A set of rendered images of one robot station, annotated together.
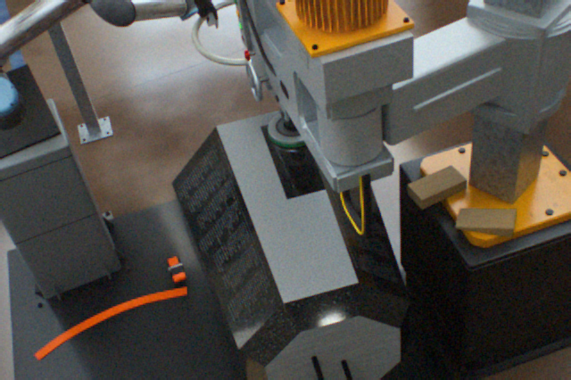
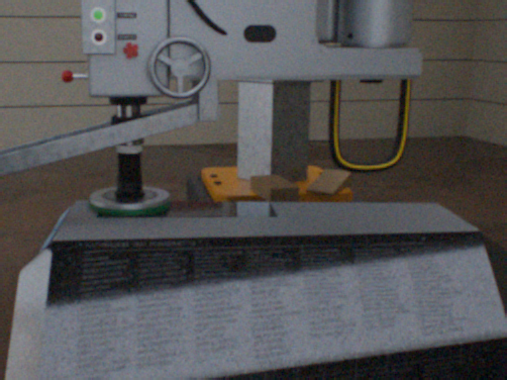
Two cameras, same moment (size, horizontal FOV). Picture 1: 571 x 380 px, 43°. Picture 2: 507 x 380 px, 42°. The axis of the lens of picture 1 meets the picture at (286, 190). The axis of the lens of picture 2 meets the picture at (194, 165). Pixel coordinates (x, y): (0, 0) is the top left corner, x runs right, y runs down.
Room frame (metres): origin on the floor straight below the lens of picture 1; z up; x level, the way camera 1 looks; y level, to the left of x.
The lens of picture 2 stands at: (1.98, 1.61, 1.32)
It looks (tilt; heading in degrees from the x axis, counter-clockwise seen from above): 12 degrees down; 276
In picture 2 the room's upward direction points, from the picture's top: straight up
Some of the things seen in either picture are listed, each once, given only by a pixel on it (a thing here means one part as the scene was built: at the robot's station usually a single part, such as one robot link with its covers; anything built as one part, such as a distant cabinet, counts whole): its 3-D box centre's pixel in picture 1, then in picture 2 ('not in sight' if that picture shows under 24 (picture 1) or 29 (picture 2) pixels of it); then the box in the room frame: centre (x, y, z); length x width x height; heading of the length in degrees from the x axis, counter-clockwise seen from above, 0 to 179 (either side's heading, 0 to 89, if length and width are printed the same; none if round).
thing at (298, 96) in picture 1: (315, 86); (277, 24); (1.94, -0.15, 1.35); 0.74 x 0.23 x 0.49; 13
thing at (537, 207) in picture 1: (502, 183); (271, 183); (1.93, -0.82, 0.76); 0.49 x 0.49 x 0.05; 12
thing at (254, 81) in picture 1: (263, 78); (178, 66); (2.18, 0.02, 1.24); 0.15 x 0.10 x 0.15; 13
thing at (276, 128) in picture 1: (293, 126); (130, 197); (2.33, -0.07, 0.89); 0.21 x 0.21 x 0.01
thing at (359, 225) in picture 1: (354, 191); (369, 117); (1.68, -0.22, 1.10); 0.23 x 0.03 x 0.32; 13
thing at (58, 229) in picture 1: (48, 202); not in sight; (2.62, 1.14, 0.43); 0.50 x 0.50 x 0.85; 17
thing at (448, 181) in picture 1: (436, 186); (273, 188); (1.93, -0.56, 0.81); 0.20 x 0.10 x 0.05; 110
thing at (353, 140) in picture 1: (350, 121); (374, 9); (1.68, -0.22, 1.39); 0.19 x 0.19 x 0.20
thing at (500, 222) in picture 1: (485, 218); (329, 181); (1.73, -0.69, 0.80); 0.20 x 0.10 x 0.05; 65
